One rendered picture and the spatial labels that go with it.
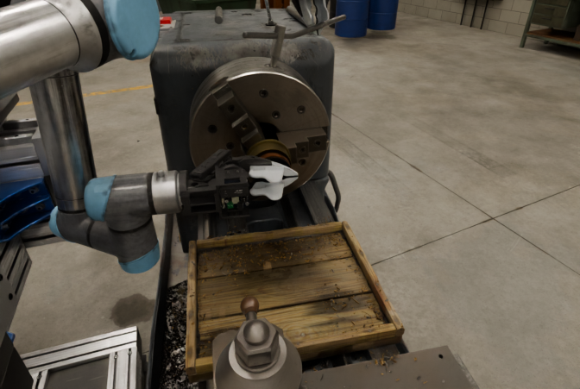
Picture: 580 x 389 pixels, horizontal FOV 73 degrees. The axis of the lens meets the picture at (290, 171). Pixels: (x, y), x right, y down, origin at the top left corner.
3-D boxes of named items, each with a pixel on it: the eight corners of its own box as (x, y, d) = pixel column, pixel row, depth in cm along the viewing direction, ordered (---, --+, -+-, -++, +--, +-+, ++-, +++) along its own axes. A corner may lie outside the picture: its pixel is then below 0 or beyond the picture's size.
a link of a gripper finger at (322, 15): (323, 39, 87) (317, -5, 82) (316, 34, 92) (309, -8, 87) (336, 35, 87) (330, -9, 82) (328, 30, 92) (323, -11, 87)
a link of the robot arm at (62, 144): (-36, -37, 55) (40, 249, 75) (19, -36, 51) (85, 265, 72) (39, -31, 65) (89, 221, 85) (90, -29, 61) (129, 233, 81)
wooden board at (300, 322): (191, 254, 86) (188, 240, 84) (345, 233, 92) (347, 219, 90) (188, 384, 61) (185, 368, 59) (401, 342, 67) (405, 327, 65)
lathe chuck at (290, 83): (183, 176, 96) (197, 48, 82) (303, 186, 105) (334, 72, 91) (182, 196, 89) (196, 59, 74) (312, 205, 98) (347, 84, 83)
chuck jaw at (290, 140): (273, 124, 88) (324, 118, 90) (274, 144, 90) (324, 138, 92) (281, 146, 78) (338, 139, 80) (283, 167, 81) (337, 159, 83)
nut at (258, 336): (233, 336, 36) (230, 310, 34) (275, 329, 36) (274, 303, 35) (236, 377, 32) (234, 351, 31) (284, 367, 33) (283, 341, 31)
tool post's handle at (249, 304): (239, 306, 42) (238, 293, 41) (258, 303, 42) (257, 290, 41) (243, 341, 38) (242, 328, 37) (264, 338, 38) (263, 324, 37)
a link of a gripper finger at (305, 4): (310, 42, 87) (302, -1, 82) (304, 37, 92) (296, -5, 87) (323, 39, 87) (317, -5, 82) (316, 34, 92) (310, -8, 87)
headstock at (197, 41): (173, 115, 156) (157, 10, 136) (290, 106, 164) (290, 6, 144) (163, 197, 106) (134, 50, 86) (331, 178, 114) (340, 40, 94)
